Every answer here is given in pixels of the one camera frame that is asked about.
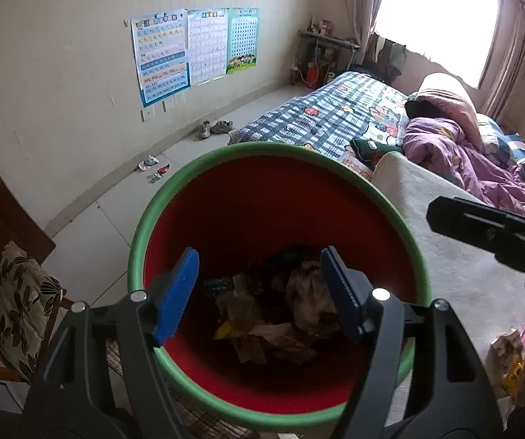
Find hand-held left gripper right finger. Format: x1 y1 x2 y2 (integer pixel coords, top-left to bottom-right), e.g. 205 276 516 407
320 245 503 439

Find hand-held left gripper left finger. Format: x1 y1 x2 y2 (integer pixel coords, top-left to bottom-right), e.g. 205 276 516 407
25 247 200 439

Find pile of wrappers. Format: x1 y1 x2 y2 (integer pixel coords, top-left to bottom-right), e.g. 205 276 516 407
203 247 343 367

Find red bucket with green rim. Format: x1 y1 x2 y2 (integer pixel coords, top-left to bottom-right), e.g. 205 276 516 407
127 142 430 434

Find purple quilt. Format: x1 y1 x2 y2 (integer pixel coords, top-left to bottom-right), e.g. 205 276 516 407
402 116 525 220

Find blue striped pillow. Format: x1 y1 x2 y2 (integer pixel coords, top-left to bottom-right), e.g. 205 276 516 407
477 114 525 179

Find beige crumpled wrapper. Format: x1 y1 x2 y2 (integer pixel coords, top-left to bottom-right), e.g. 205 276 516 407
488 327 525 396

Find wooden chair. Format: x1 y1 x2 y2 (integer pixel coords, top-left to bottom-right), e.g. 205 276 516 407
0 229 78 385

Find dark green cloth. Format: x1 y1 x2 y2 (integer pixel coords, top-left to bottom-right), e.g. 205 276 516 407
349 137 403 170

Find pink pillow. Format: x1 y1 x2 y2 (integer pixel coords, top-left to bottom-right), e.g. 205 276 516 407
416 72 483 147

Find black cloth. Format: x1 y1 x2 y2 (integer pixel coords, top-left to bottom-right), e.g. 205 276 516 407
404 100 437 120

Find beige curtain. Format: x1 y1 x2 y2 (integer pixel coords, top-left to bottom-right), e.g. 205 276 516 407
480 2 525 120
342 0 389 65

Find floral seat cushion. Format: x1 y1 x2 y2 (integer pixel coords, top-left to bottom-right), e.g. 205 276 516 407
0 241 64 382

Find plaid printed bedsheet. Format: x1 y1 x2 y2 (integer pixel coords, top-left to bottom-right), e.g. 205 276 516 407
232 71 412 179

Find dark hanging clothes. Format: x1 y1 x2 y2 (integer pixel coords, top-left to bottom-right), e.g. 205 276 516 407
365 34 410 83

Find window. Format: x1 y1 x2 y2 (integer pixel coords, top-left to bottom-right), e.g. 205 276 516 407
375 0 503 87

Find metal side table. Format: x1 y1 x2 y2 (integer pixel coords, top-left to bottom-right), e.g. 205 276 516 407
297 30 361 85

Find blue striped wall poster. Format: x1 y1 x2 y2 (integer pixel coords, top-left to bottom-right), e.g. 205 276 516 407
131 8 191 108

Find white chart wall poster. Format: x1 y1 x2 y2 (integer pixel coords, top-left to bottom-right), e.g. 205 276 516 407
186 8 230 87

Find green grid wall poster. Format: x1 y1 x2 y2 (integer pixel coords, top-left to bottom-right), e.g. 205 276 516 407
226 7 261 75

